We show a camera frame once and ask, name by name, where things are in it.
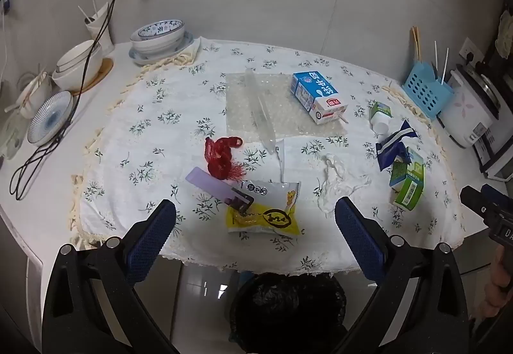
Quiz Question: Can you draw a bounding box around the black power cable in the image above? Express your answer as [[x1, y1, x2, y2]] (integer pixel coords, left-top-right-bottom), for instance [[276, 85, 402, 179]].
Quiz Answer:
[[10, 0, 155, 201]]

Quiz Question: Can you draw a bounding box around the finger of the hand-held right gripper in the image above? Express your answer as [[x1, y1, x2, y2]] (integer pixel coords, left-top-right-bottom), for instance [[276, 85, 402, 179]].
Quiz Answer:
[[460, 186, 500, 227], [481, 184, 513, 214]]

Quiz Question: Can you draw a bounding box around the plain white bowl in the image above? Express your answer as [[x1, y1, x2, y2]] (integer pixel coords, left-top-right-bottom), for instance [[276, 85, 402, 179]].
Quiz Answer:
[[52, 57, 104, 91], [55, 39, 103, 74]]

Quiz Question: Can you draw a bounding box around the white kitchen appliance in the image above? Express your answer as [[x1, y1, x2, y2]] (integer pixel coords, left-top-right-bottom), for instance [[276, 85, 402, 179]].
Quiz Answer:
[[473, 126, 513, 182]]

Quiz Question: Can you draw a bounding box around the person's right hand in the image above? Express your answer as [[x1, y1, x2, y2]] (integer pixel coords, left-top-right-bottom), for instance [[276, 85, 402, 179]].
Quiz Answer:
[[482, 245, 513, 319]]

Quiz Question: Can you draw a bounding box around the white utensil cup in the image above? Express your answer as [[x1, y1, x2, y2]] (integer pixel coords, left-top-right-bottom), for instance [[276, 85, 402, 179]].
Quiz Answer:
[[84, 4, 115, 55]]

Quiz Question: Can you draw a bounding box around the light blue utensil basket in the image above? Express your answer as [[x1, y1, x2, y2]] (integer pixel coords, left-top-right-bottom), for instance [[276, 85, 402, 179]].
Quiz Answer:
[[402, 62, 455, 121]]

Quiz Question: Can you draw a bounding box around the white crumpled plastic film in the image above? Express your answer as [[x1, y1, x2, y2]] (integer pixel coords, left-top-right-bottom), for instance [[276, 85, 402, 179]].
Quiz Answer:
[[316, 153, 371, 218]]

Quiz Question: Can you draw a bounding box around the white floral tasselled tablecloth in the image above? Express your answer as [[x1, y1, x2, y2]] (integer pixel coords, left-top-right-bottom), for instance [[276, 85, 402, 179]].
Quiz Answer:
[[68, 37, 467, 275]]

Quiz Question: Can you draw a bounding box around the white bottle green label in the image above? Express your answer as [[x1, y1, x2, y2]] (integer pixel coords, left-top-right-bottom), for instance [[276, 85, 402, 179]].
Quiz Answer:
[[369, 102, 392, 137]]

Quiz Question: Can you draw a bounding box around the white rice cooker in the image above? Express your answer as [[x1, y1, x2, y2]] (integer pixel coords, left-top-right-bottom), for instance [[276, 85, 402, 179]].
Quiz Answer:
[[437, 63, 508, 149]]

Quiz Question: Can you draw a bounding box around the clear plastic wrapper strip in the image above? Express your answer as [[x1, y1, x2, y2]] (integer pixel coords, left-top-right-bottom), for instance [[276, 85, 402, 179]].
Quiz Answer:
[[273, 138, 290, 183]]

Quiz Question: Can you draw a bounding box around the round wooden coaster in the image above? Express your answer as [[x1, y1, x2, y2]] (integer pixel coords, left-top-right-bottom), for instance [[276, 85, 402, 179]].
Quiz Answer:
[[70, 57, 115, 97]]

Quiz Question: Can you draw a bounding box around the blue white milk carton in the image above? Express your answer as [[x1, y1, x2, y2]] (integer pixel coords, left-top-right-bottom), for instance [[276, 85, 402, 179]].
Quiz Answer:
[[290, 71, 349, 126]]

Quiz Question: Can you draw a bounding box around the clear plastic tube bag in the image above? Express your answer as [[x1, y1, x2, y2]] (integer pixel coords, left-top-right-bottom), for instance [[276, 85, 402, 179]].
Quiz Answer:
[[244, 68, 281, 155]]

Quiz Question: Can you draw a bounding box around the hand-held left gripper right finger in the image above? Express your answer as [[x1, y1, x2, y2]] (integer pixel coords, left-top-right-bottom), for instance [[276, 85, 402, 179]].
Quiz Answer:
[[334, 197, 469, 354]]

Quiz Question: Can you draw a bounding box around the red mesh net bag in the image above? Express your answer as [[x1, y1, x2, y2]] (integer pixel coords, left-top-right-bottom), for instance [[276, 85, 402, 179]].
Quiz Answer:
[[204, 136, 244, 181]]

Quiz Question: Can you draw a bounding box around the yellow snack packet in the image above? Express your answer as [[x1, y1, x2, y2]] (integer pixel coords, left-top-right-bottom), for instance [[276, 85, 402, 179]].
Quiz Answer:
[[224, 180, 302, 237]]

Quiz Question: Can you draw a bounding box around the dark blue white wrapper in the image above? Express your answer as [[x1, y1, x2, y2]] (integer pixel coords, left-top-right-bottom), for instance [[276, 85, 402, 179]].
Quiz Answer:
[[376, 119, 418, 173]]

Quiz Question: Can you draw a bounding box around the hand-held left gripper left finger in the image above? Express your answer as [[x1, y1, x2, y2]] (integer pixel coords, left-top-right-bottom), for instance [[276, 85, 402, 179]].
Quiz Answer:
[[42, 199, 181, 354]]

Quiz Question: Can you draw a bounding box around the black bag lined trash bin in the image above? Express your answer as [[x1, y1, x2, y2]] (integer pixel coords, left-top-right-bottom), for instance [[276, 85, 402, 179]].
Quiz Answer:
[[229, 272, 348, 354]]

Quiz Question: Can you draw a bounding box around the hanging pale cloth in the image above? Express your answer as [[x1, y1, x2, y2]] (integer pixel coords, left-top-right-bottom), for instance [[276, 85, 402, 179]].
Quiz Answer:
[[495, 12, 513, 58]]

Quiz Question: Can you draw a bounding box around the white single wall socket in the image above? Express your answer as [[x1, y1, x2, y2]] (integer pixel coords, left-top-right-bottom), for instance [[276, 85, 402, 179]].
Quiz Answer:
[[459, 37, 485, 65]]

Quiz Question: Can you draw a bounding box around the clear bubble wrap sheet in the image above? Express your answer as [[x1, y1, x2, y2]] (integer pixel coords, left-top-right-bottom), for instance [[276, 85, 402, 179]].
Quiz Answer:
[[224, 71, 349, 139]]

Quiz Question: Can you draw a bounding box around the green white drink carton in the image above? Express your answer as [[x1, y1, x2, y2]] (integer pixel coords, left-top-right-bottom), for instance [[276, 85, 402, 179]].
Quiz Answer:
[[390, 148, 426, 211]]

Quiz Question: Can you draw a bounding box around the blue striped plate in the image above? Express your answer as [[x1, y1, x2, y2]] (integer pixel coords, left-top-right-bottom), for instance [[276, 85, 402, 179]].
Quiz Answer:
[[27, 91, 75, 147]]

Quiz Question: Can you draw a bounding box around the blue floral patterned plate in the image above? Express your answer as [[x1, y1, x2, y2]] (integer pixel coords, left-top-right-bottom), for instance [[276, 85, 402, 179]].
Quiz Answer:
[[128, 34, 195, 66]]

